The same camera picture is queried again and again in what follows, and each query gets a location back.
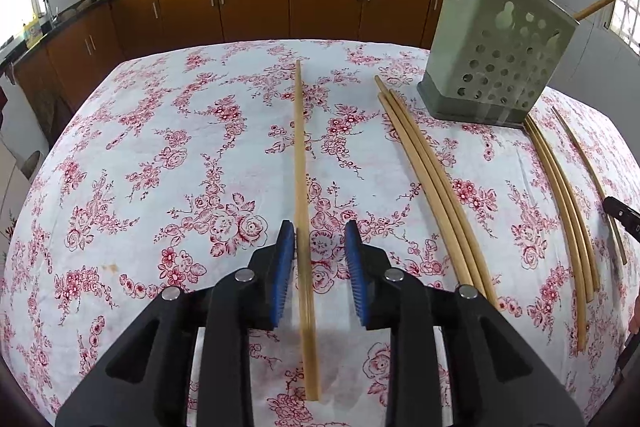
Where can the yellow detergent bottle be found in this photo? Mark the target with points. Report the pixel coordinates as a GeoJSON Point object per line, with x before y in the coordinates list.
{"type": "Point", "coordinates": [32, 32]}

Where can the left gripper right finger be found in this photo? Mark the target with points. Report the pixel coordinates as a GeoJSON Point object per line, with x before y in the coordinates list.
{"type": "Point", "coordinates": [495, 377]}

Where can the green perforated utensil holder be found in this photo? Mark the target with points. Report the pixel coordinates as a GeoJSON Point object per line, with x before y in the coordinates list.
{"type": "Point", "coordinates": [490, 60]}

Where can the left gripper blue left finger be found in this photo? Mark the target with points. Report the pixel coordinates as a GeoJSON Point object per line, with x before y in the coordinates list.
{"type": "Point", "coordinates": [144, 378]}

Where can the lower wooden base cabinets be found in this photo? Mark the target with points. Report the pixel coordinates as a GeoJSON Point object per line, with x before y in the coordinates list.
{"type": "Point", "coordinates": [71, 62]}

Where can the floral red white tablecloth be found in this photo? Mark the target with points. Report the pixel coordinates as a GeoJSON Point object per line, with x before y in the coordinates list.
{"type": "Point", "coordinates": [179, 166]}

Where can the person's right hand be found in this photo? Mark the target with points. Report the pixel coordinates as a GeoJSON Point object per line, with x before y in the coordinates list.
{"type": "Point", "coordinates": [634, 324]}

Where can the right barred window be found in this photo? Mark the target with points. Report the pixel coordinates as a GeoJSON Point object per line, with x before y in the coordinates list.
{"type": "Point", "coordinates": [625, 23]}

